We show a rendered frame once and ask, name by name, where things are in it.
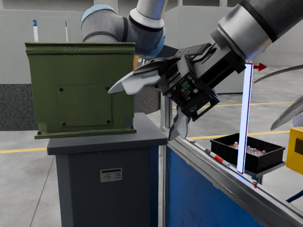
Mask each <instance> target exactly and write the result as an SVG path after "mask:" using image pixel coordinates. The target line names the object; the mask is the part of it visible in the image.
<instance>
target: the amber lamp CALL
mask: <svg viewBox="0 0 303 227"><path fill-rule="evenodd" d="M294 151H295V152H297V153H299V154H301V155H303V139H300V138H296V142H295V149H294Z"/></svg>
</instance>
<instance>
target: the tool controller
mask: <svg viewBox="0 0 303 227"><path fill-rule="evenodd" d="M178 51H179V49H176V48H174V47H170V46H167V45H163V47H162V49H161V51H160V52H159V54H157V55H156V56H154V57H146V60H145V63H146V62H148V61H150V60H152V59H156V58H168V57H172V56H175V54H176V53H177V52H178ZM142 59H143V57H140V56H139V59H138V64H137V68H138V67H140V66H141V64H142ZM160 77H161V81H160V82H159V83H156V84H155V85H154V88H157V87H158V85H159V86H164V85H165V84H164V80H165V75H162V76H160Z"/></svg>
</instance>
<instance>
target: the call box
mask: <svg viewBox="0 0 303 227"><path fill-rule="evenodd" d="M296 138H300V139H303V126H302V127H292V128H291V129H290V134H289V144H288V151H287V159H286V167H288V168H290V169H292V170H294V171H296V172H297V173H299V174H301V175H303V155H301V154H299V153H297V152H295V151H294V149H295V142H296Z"/></svg>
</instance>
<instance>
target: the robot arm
mask: <svg viewBox="0 0 303 227"><path fill-rule="evenodd" d="M167 3H168V0H139V1H138V5H137V7H136V8H135V9H133V10H131V11H130V14H129V17H128V18H127V17H123V16H118V15H117V13H116V12H115V11H114V9H113V8H112V7H110V6H107V5H95V6H93V7H91V8H89V9H88V10H87V11H86V12H85V13H84V15H83V17H82V24H81V30H82V42H135V55H136V56H140V57H154V56H156V55H157V54H159V52H160V51H161V49H162V47H163V45H164V42H165V37H166V30H165V27H164V21H163V19H162V16H163V13H164V10H165V8H166V5H167ZM302 19H303V0H242V1H241V2H240V3H239V4H237V5H236V6H235V7H234V8H233V9H232V10H231V11H229V12H228V13H227V14H226V15H225V16H224V17H223V18H222V19H221V20H220V21H219V22H218V26H219V27H218V28H216V27H215V28H214V29H213V30H211V31H210V32H209V34H210V36H211V37H212V38H213V40H214V41H215V43H214V44H213V45H212V44H211V43H206V44H201V45H196V46H191V47H187V48H183V49H179V51H178V52H177V53H176V54H175V56H172V57H168V58H156V59H152V60H150V61H148V62H146V63H145V64H143V65H141V66H140V67H138V68H136V69H135V70H134V71H132V72H131V73H129V74H128V75H126V76H125V77H123V78H122V79H120V80H119V81H118V82H116V83H115V84H114V85H113V86H112V87H111V88H110V90H109V91H108V94H109V95H111V94H116V93H120V92H122V91H124V90H125V91H126V93H127V94H128V95H134V94H137V93H139V92H141V90H142V89H143V88H144V87H146V86H154V85H155V84H156V83H159V82H160V81H161V77H160V76H162V75H165V80H164V84H165V85H164V86H163V87H162V95H163V96H164V95H166V96H167V97H168V98H171V99H172V100H173V101H174V102H175V103H176V104H177V107H176V109H177V115H176V116H175V118H174V120H173V122H174V123H173V125H172V126H171V128H170V131H169V137H168V141H172V140H173V139H175V138H176V137H177V136H178V135H179V134H180V135H181V137H182V139H183V140H184V139H186V137H187V134H188V124H189V122H190V119H191V118H192V121H193V122H195V121H196V120H197V119H198V118H200V117H201V116H202V115H203V114H205V113H206V112H207V111H209V110H210V109H211V108H213V107H214V106H215V105H216V104H218V103H219V102H220V100H219V98H218V96H217V94H216V91H215V89H214V87H215V86H216V85H218V84H219V83H220V82H221V81H223V80H224V79H225V78H226V77H228V76H229V75H230V74H231V73H232V72H234V71H236V72H237V73H238V74H240V73H241V72H242V71H243V70H244V69H246V68H247V67H246V66H245V64H246V62H245V60H246V59H247V60H248V61H251V60H252V59H253V58H255V57H256V56H257V55H259V54H260V53H262V52H264V51H265V50H266V48H267V47H268V46H270V45H271V44H272V43H274V42H275V41H276V40H277V39H279V38H280V37H281V36H283V35H284V34H285V33H286V32H287V31H288V30H290V29H291V28H292V27H294V26H295V25H296V24H297V23H299V22H300V21H301V20H302ZM208 102H210V104H211V105H210V106H209V107H208V108H206V109H205V110H204V111H202V112H201V113H200V114H199V115H198V113H197V111H198V110H199V109H200V108H202V107H203V106H204V105H206V104H207V103H208Z"/></svg>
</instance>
